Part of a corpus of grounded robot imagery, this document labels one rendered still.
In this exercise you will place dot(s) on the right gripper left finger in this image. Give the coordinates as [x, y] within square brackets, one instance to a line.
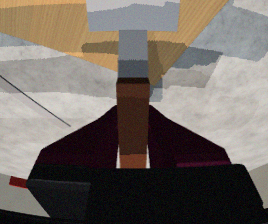
[86, 145]

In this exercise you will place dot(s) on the light wooden cutting board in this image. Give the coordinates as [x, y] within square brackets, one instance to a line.
[62, 25]

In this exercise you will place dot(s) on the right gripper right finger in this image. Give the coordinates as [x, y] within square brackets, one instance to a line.
[180, 146]

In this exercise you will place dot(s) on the grey turner with brown handle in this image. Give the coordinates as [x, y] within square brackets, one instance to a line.
[133, 18]

